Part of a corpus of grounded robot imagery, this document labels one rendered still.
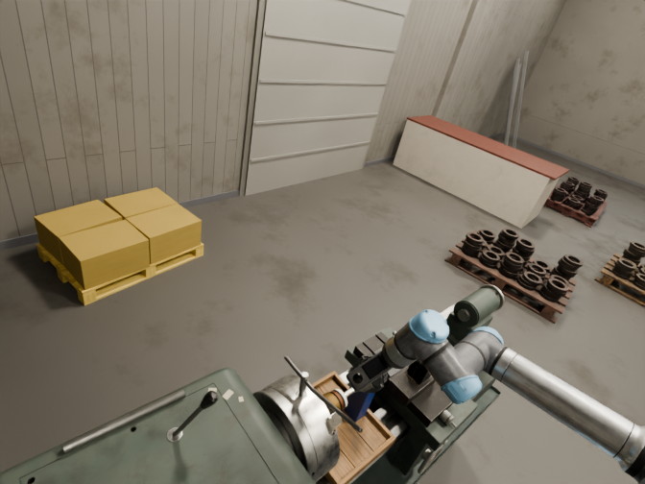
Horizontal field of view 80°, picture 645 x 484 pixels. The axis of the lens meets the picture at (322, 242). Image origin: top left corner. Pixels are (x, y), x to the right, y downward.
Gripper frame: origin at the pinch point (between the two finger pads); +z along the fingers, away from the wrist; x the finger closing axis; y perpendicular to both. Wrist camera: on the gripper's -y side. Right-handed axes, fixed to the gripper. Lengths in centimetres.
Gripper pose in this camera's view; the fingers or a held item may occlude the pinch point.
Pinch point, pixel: (354, 386)
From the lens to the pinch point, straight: 111.3
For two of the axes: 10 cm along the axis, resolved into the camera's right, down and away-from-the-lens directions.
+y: 7.5, -2.1, 6.2
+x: -5.2, -7.6, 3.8
